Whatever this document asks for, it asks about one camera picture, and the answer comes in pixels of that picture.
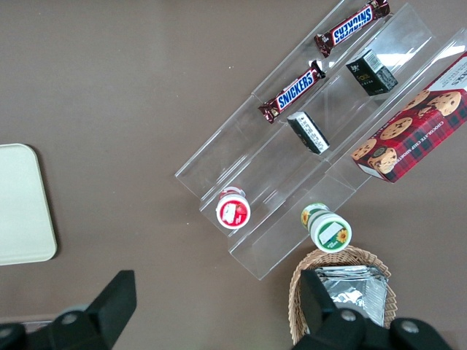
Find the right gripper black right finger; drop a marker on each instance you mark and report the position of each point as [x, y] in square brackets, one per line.
[328, 328]

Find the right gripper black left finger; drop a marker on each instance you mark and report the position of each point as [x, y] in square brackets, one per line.
[106, 317]

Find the light wicker basket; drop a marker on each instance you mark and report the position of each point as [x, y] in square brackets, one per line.
[390, 302]

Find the beige plastic tray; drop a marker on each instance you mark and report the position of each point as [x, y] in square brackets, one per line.
[22, 204]

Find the silver foil pack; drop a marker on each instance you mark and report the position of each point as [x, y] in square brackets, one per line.
[350, 295]
[346, 269]

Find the green lid snack cup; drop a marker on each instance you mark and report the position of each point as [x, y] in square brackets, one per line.
[330, 233]

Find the red lid snack cup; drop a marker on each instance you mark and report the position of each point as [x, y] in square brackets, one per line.
[233, 213]

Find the clear acrylic tiered stand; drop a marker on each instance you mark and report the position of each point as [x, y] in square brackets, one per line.
[277, 175]

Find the small black carton box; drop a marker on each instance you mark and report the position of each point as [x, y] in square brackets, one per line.
[372, 73]
[308, 133]

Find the red tartan cookie box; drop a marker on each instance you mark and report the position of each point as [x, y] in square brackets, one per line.
[419, 138]

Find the Snickers chocolate bar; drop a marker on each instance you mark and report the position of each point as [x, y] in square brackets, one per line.
[352, 27]
[292, 91]

